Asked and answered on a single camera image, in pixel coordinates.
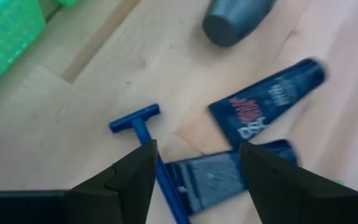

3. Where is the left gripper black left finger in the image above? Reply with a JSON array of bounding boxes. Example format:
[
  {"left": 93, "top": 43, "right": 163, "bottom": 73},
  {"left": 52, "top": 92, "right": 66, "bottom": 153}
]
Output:
[{"left": 68, "top": 139, "right": 158, "bottom": 224}]

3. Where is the green plastic tray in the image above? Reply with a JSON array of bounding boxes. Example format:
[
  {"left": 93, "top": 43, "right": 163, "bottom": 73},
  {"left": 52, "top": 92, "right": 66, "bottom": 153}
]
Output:
[
  {"left": 0, "top": 0, "right": 47, "bottom": 96},
  {"left": 54, "top": 0, "right": 82, "bottom": 9}
]

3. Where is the blue disposable razor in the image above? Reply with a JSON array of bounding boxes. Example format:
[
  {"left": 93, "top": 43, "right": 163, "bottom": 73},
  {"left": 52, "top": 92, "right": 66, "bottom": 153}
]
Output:
[{"left": 108, "top": 103, "right": 192, "bottom": 224}]

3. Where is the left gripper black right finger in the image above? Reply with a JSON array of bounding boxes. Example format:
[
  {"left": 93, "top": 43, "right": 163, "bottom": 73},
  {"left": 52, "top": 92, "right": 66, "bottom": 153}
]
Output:
[{"left": 239, "top": 141, "right": 358, "bottom": 224}]

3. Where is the dark blue toiletry tube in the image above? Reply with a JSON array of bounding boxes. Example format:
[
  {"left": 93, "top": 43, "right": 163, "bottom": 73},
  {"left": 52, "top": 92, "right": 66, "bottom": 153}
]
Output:
[
  {"left": 208, "top": 57, "right": 328, "bottom": 149},
  {"left": 163, "top": 139, "right": 301, "bottom": 215}
]

